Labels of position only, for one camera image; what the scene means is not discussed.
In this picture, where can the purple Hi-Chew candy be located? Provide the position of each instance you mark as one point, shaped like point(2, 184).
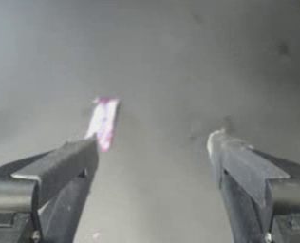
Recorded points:
point(107, 120)

